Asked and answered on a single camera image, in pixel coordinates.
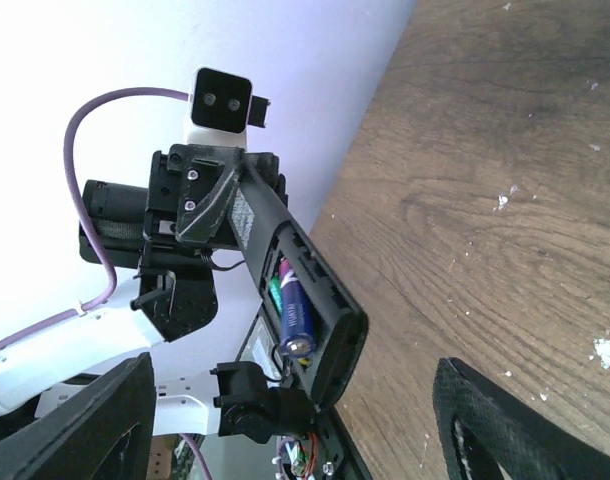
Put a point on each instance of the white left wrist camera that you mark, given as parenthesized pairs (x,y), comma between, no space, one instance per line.
(220,108)

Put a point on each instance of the green AAA battery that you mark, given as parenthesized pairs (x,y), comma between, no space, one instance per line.
(275,293)

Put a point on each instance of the black remote control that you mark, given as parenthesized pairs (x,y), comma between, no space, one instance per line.
(266,232)

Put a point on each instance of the purple AAA battery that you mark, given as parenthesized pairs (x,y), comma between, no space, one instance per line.
(297,330)

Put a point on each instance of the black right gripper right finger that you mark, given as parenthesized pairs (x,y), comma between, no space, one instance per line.
(485,433)

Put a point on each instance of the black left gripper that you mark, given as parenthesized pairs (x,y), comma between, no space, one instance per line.
(190,190)

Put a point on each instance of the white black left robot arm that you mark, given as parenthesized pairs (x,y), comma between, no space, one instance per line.
(178,297)

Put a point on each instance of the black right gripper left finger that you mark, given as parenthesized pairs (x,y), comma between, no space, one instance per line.
(103,432)

